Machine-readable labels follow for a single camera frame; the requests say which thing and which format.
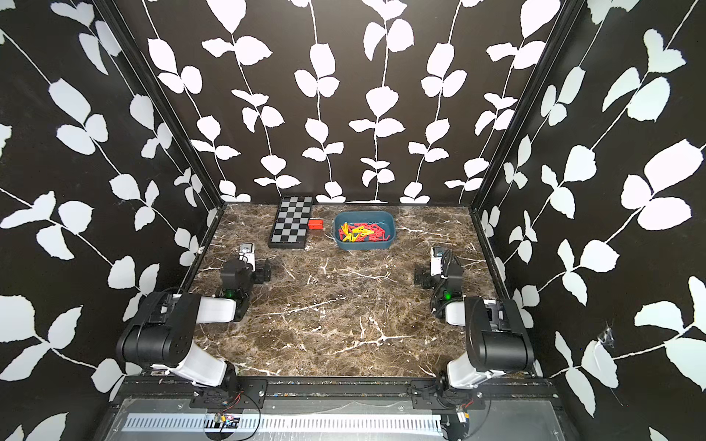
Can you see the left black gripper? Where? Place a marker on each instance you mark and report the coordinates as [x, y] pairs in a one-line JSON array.
[[259, 273]]

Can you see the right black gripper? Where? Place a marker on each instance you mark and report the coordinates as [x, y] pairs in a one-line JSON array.
[[424, 277]]

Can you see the teal plastic storage box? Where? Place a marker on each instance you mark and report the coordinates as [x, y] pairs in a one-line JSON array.
[[383, 217]]

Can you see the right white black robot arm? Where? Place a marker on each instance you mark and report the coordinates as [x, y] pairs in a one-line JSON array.
[[496, 341]]

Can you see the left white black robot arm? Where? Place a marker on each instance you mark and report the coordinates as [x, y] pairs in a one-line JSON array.
[[161, 333]]

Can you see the clothespin pile in box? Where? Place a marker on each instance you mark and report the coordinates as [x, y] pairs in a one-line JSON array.
[[363, 232]]

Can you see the black grey checkerboard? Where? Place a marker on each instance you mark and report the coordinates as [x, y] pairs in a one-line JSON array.
[[290, 226]]

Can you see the small red block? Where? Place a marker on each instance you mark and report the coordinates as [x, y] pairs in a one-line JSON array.
[[316, 225]]

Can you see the small electronics board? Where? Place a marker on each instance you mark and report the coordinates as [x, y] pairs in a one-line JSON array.
[[223, 423]]

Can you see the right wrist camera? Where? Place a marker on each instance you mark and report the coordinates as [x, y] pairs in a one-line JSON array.
[[437, 254]]

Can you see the black front mounting rail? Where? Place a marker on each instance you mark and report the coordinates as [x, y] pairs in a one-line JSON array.
[[271, 388]]

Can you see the white perforated cable duct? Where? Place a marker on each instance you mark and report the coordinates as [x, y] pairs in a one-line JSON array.
[[195, 423]]

